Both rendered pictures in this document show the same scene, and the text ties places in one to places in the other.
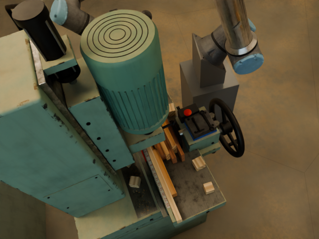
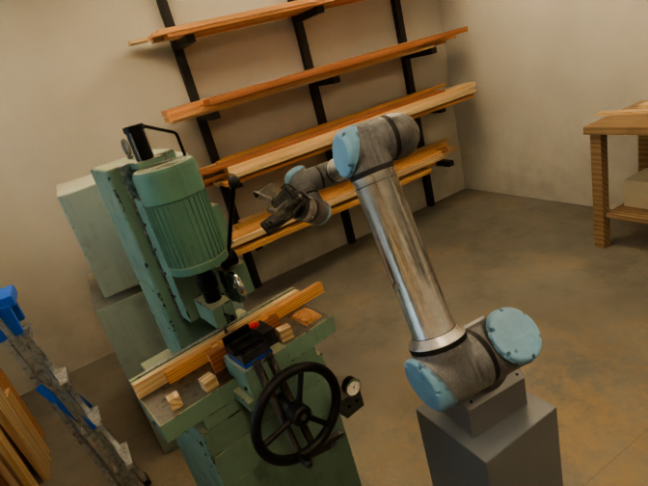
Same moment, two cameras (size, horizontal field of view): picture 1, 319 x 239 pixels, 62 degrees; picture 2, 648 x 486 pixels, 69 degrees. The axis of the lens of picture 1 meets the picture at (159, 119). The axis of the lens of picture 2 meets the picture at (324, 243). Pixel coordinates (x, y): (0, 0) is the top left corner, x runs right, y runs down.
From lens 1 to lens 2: 1.38 m
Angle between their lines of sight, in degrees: 61
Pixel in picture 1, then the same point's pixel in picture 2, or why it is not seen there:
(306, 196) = not seen: outside the picture
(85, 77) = not seen: hidden behind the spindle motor
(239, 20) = (394, 278)
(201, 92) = (430, 415)
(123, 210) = not seen: hidden behind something
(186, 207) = (154, 396)
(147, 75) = (146, 198)
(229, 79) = (488, 444)
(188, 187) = (180, 389)
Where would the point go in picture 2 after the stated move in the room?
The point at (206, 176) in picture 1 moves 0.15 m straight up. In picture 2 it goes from (195, 398) to (175, 354)
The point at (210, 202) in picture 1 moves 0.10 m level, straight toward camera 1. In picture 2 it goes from (159, 413) to (125, 418)
